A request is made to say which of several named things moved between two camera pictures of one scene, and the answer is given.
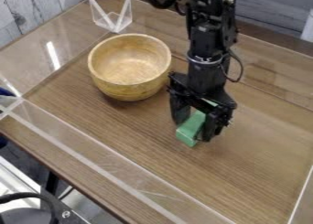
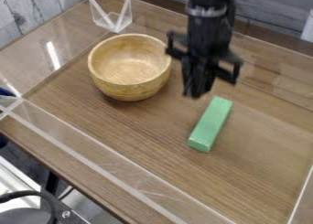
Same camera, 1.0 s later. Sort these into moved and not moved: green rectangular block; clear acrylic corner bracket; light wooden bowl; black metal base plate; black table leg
Moved: green rectangular block
Not moved: black metal base plate; clear acrylic corner bracket; light wooden bowl; black table leg
